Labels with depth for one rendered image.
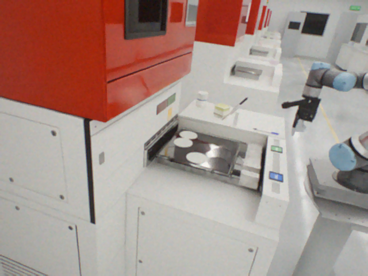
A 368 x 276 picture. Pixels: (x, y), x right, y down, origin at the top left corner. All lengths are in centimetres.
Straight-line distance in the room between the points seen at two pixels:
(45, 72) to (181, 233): 78
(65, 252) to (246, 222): 74
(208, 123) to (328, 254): 92
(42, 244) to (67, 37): 87
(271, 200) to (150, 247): 58
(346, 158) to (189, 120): 82
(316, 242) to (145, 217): 92
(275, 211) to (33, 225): 95
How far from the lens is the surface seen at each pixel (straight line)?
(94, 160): 85
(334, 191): 138
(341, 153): 124
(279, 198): 103
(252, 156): 141
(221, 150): 135
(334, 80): 128
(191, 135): 146
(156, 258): 132
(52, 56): 81
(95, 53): 72
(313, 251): 167
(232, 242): 110
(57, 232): 118
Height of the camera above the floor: 154
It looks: 26 degrees down
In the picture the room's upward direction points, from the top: 7 degrees clockwise
